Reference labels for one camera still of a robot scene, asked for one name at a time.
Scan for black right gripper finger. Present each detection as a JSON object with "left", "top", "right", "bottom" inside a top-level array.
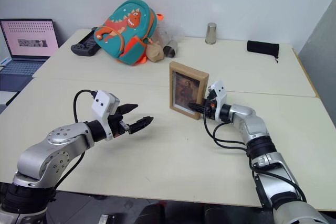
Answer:
[{"left": 188, "top": 102, "right": 207, "bottom": 113}]

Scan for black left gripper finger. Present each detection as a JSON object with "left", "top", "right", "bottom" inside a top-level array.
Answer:
[
  {"left": 119, "top": 103, "right": 139, "bottom": 116},
  {"left": 128, "top": 115, "right": 154, "bottom": 135}
]

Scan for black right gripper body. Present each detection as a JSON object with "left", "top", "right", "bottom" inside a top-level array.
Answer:
[{"left": 202, "top": 87, "right": 217, "bottom": 120}]

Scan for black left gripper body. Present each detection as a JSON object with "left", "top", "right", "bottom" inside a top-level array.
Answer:
[{"left": 107, "top": 105, "right": 132, "bottom": 140}]

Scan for wooden picture frame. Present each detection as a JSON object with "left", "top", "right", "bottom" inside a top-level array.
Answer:
[{"left": 169, "top": 61, "right": 210, "bottom": 121}]

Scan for upright steel cup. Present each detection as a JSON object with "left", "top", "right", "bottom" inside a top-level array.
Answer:
[{"left": 205, "top": 22, "right": 218, "bottom": 45}]

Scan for beige cloth bundle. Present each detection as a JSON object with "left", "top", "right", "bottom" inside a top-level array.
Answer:
[{"left": 146, "top": 41, "right": 165, "bottom": 63}]

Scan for steel cup lying down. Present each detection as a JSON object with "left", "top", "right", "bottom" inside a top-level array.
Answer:
[{"left": 163, "top": 40, "right": 179, "bottom": 59}]

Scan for teal dinosaur backpack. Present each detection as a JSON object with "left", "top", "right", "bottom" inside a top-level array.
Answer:
[{"left": 93, "top": 0, "right": 165, "bottom": 67}]

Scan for black game controller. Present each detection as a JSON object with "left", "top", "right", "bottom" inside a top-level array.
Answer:
[{"left": 70, "top": 27, "right": 102, "bottom": 57}]

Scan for clear plastic bag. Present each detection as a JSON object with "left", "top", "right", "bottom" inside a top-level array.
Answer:
[{"left": 154, "top": 28, "right": 186, "bottom": 49}]

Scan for black fabric pouch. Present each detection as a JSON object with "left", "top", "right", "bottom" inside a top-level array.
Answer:
[{"left": 246, "top": 40, "right": 280, "bottom": 64}]

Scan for dark rounded shape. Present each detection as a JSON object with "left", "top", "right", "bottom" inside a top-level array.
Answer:
[
  {"left": 203, "top": 205, "right": 274, "bottom": 224},
  {"left": 139, "top": 200, "right": 203, "bottom": 224}
]

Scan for grey partition panel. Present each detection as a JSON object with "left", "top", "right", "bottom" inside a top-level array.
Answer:
[{"left": 298, "top": 0, "right": 336, "bottom": 128}]

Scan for open laptop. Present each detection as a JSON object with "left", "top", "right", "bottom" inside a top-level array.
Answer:
[{"left": 0, "top": 18, "right": 60, "bottom": 79}]

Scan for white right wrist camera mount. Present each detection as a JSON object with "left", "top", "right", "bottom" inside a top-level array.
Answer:
[{"left": 209, "top": 79, "right": 228, "bottom": 122}]

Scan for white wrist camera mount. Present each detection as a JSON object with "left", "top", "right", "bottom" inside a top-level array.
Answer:
[
  {"left": 91, "top": 90, "right": 121, "bottom": 142},
  {"left": 209, "top": 79, "right": 228, "bottom": 122}
]

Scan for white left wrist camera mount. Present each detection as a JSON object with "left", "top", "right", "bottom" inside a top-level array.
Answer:
[{"left": 91, "top": 90, "right": 121, "bottom": 142}]

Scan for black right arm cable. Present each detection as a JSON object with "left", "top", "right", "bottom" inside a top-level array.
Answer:
[{"left": 202, "top": 115, "right": 308, "bottom": 209}]

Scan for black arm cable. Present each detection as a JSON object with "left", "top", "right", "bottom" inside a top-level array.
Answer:
[
  {"left": 54, "top": 89, "right": 98, "bottom": 192},
  {"left": 202, "top": 115, "right": 308, "bottom": 209}
]

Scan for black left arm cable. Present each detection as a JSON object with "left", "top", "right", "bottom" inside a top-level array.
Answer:
[{"left": 54, "top": 89, "right": 98, "bottom": 192}]

